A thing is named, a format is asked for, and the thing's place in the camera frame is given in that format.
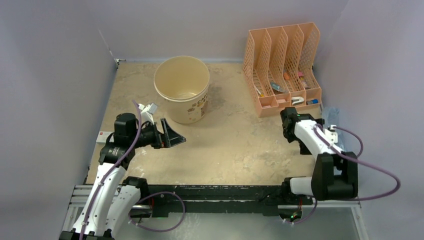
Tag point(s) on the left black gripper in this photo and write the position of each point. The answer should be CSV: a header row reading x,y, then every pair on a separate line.
x,y
172,138

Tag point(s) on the beige paper trash bin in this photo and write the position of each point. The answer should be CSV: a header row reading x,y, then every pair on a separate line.
x,y
183,82

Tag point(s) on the blue plastic trash bag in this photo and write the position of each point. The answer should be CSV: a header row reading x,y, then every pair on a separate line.
x,y
331,117

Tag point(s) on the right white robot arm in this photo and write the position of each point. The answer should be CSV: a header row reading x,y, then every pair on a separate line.
x,y
333,177

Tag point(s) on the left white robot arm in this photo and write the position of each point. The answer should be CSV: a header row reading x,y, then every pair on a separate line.
x,y
109,185

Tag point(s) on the white red small box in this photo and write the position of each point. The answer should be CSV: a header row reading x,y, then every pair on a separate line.
x,y
103,136

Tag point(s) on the white stapler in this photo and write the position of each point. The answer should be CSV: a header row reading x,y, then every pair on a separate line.
x,y
297,100

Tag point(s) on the orange item in rack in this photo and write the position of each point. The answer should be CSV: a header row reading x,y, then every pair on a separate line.
x,y
286,76

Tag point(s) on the orange file organizer rack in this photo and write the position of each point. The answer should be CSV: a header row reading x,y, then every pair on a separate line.
x,y
271,51

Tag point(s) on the blue small item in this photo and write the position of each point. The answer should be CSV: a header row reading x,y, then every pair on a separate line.
x,y
312,102

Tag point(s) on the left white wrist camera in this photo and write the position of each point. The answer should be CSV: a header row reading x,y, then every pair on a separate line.
x,y
147,112

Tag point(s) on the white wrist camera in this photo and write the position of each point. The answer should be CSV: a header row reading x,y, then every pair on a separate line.
x,y
147,112
334,135

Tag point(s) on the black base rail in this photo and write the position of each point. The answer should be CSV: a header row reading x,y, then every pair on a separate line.
x,y
267,200

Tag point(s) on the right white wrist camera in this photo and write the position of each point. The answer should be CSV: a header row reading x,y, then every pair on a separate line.
x,y
334,135

